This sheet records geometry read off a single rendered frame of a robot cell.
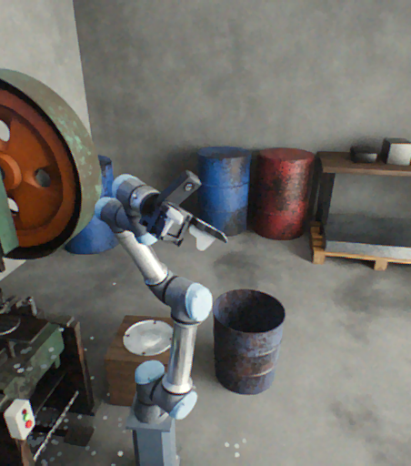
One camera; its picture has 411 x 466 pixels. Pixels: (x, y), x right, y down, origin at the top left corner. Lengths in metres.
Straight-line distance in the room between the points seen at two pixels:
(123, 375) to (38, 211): 0.97
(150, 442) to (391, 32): 3.99
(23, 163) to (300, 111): 3.19
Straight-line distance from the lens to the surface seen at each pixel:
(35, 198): 1.85
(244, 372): 2.23
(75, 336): 1.96
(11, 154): 1.83
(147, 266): 1.24
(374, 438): 2.37
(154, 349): 2.12
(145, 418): 1.67
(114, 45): 4.73
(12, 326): 1.76
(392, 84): 4.45
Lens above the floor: 1.78
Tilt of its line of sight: 27 degrees down
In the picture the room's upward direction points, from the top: straight up
